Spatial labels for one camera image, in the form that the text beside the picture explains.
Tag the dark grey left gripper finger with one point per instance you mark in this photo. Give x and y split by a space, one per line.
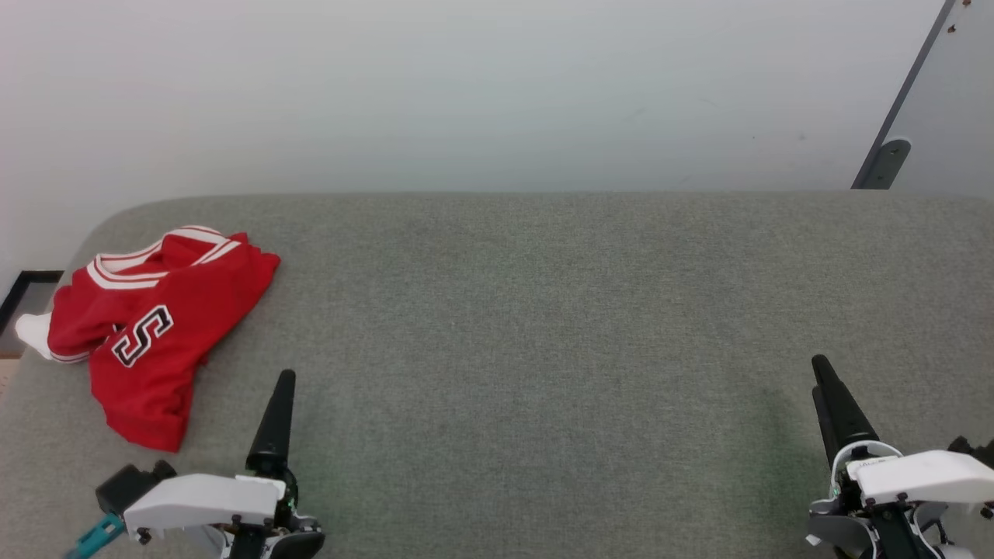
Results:
273 435

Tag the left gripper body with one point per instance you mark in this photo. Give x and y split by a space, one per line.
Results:
299 543

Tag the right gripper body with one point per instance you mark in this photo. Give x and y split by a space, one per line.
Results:
893 532

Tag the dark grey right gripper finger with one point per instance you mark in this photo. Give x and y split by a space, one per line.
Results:
846 419
819 411

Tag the red and white sports jersey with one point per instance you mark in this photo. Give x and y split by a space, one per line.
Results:
194 295

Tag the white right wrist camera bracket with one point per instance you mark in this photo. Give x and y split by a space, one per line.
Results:
924 475

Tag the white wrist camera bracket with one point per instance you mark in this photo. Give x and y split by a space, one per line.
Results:
924 475
202 501

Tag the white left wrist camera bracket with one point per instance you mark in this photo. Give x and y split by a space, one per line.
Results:
202 501

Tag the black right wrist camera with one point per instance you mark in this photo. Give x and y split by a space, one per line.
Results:
974 452

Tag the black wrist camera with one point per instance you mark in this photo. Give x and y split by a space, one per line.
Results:
974 452
128 485

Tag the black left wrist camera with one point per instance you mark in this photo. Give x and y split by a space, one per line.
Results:
128 485

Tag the black frame edge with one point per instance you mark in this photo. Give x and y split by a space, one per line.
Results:
43 276

